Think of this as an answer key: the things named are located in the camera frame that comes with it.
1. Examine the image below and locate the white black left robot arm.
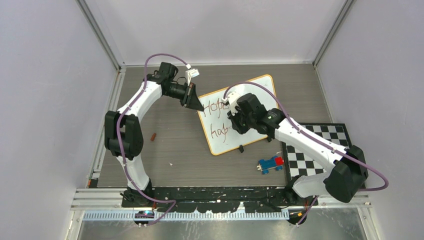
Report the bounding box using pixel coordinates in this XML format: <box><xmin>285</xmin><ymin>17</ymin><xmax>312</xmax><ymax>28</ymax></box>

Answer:
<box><xmin>104</xmin><ymin>62</ymin><xmax>204</xmax><ymax>207</ymax></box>

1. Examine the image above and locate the yellow framed whiteboard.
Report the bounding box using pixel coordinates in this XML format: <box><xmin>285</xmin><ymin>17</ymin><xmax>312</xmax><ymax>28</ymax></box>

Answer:
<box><xmin>197</xmin><ymin>74</ymin><xmax>278</xmax><ymax>156</ymax></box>

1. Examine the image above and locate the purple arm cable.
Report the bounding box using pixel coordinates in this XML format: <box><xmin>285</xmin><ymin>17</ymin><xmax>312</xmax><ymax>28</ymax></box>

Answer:
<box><xmin>115</xmin><ymin>52</ymin><xmax>191</xmax><ymax>226</ymax></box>
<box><xmin>223</xmin><ymin>81</ymin><xmax>389</xmax><ymax>226</ymax></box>

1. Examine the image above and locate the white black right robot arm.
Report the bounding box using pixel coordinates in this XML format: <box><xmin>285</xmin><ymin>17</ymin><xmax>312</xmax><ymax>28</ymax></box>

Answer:
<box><xmin>222</xmin><ymin>92</ymin><xmax>369</xmax><ymax>205</ymax></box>

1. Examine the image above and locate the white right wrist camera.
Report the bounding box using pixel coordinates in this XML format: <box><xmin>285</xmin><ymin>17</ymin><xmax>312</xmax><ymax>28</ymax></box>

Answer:
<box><xmin>222</xmin><ymin>92</ymin><xmax>241</xmax><ymax>116</ymax></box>

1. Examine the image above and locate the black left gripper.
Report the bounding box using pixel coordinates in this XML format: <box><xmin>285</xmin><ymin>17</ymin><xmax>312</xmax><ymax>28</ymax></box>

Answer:
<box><xmin>164</xmin><ymin>81</ymin><xmax>204</xmax><ymax>112</ymax></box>

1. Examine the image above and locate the metal whiteboard stand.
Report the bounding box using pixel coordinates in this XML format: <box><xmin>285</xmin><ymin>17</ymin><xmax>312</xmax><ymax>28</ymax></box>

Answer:
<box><xmin>237</xmin><ymin>136</ymin><xmax>273</xmax><ymax>153</ymax></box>

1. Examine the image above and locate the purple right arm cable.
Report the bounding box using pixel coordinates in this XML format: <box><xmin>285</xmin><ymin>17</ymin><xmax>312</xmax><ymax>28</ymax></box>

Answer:
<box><xmin>223</xmin><ymin>81</ymin><xmax>389</xmax><ymax>226</ymax></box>

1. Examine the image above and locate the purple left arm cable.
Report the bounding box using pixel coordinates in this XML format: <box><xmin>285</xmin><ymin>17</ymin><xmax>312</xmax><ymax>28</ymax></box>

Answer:
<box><xmin>115</xmin><ymin>52</ymin><xmax>191</xmax><ymax>226</ymax></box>

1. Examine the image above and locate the black white checkerboard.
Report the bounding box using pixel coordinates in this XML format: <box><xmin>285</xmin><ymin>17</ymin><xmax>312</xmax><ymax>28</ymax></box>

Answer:
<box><xmin>274</xmin><ymin>118</ymin><xmax>368</xmax><ymax>192</ymax></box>

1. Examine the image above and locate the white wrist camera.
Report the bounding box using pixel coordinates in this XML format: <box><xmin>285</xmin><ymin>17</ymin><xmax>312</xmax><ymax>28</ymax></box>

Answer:
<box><xmin>222</xmin><ymin>92</ymin><xmax>241</xmax><ymax>116</ymax></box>
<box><xmin>185</xmin><ymin>64</ymin><xmax>200</xmax><ymax>85</ymax></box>

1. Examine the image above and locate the aluminium front frame rail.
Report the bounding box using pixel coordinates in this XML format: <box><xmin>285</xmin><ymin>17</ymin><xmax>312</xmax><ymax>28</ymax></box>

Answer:
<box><xmin>70</xmin><ymin>188</ymin><xmax>373</xmax><ymax>222</ymax></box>

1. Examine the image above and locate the blue red toy car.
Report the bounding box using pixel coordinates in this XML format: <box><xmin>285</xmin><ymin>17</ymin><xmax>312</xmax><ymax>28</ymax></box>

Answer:
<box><xmin>256</xmin><ymin>155</ymin><xmax>285</xmax><ymax>175</ymax></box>

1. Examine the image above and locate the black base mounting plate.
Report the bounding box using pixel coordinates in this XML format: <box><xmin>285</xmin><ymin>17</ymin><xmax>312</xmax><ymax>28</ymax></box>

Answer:
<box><xmin>121</xmin><ymin>186</ymin><xmax>318</xmax><ymax>214</ymax></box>

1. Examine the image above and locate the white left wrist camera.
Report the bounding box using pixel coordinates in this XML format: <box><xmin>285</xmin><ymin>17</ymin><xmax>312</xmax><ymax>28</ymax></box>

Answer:
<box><xmin>185</xmin><ymin>64</ymin><xmax>200</xmax><ymax>85</ymax></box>

